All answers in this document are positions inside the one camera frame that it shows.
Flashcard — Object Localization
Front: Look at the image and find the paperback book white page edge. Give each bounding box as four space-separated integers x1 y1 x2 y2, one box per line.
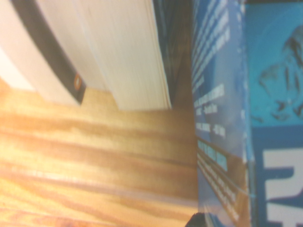
39 0 119 111
80 0 173 112
0 0 86 106

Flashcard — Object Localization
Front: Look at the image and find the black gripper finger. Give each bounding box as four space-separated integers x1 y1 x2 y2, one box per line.
186 211 214 227

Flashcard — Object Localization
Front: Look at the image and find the wooden bookshelf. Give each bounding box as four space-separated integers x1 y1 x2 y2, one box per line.
0 0 201 227

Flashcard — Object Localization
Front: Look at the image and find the blue paperback book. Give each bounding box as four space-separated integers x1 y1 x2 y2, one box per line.
191 0 303 227

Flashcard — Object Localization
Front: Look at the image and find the dark leaning book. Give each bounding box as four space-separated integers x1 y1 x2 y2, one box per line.
151 0 182 108

